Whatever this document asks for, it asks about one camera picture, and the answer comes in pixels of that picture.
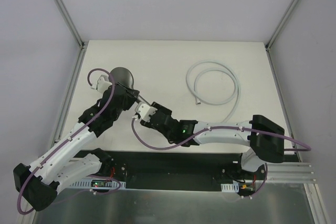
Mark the white shower hose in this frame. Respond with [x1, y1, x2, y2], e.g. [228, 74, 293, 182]
[185, 60, 242, 124]

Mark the white cable duct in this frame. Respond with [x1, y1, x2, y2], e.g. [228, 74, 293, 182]
[69, 178, 126, 190]
[220, 182, 239, 193]

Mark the aluminium frame post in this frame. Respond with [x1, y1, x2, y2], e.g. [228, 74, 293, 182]
[265, 0, 301, 51]
[54, 0, 86, 49]

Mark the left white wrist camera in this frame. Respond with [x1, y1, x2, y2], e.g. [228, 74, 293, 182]
[91, 75, 112, 94]

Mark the right white cable duct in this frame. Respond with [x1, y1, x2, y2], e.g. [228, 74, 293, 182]
[220, 182, 239, 193]

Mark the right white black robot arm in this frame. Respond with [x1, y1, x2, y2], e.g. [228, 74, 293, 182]
[135, 102, 285, 179]

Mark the left white cable duct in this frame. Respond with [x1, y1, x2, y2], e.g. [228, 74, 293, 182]
[69, 178, 126, 190]

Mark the grey shower head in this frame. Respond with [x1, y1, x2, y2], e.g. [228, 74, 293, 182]
[110, 67, 150, 105]

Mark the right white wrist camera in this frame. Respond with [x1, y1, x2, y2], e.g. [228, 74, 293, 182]
[132, 102, 157, 122]

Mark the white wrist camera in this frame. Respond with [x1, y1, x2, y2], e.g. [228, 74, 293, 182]
[132, 102, 157, 122]
[91, 75, 112, 94]

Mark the left aluminium frame post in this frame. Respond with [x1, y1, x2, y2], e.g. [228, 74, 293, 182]
[54, 0, 86, 49]

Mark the right aluminium frame post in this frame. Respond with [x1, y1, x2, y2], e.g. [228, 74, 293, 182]
[265, 0, 301, 51]

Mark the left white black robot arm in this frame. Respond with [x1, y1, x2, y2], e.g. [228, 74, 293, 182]
[13, 81, 139, 215]

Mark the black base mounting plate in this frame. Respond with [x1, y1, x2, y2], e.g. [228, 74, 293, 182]
[78, 150, 267, 192]

